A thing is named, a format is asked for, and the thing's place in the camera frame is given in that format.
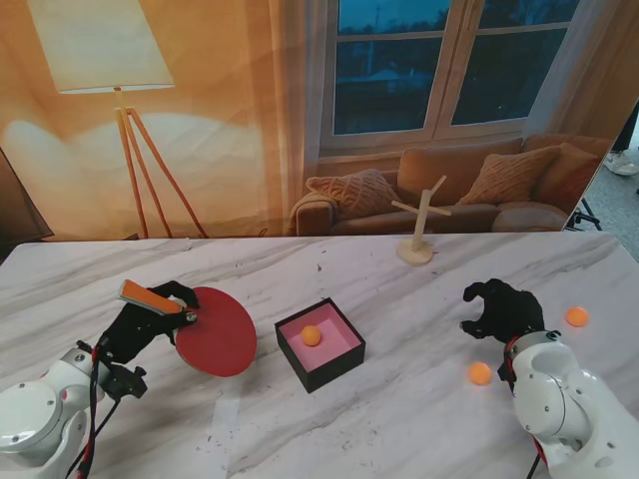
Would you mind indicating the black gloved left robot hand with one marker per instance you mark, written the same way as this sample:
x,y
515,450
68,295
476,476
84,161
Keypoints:
x,y
132,332

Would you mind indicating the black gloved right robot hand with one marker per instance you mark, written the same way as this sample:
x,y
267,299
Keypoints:
x,y
514,312

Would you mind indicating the red ping pong bat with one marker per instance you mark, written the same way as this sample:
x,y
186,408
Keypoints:
x,y
219,339

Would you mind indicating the orange ping pong ball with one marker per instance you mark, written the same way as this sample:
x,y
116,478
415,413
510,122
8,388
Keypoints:
x,y
576,316
311,335
479,373

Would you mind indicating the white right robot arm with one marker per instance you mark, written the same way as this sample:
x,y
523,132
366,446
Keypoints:
x,y
559,394

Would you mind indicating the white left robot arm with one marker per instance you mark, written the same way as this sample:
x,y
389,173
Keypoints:
x,y
30,409

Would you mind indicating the black box with pink lining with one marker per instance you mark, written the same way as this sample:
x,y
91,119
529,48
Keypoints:
x,y
344,364

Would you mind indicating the wooden mug tree stand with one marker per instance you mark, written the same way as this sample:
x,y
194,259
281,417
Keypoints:
x,y
415,255

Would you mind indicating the black tripod stand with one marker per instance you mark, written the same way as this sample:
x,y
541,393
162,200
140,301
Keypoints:
x,y
581,215

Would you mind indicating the person with white sneakers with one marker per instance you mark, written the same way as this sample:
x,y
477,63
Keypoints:
x,y
621,164

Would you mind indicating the printed living room backdrop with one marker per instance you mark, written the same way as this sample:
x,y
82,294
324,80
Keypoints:
x,y
224,125

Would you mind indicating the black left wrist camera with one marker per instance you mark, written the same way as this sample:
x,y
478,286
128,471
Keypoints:
x,y
125,381

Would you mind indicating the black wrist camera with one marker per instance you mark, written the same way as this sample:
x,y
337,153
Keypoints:
x,y
125,381
504,376

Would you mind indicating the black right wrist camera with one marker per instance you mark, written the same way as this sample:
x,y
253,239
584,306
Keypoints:
x,y
504,376

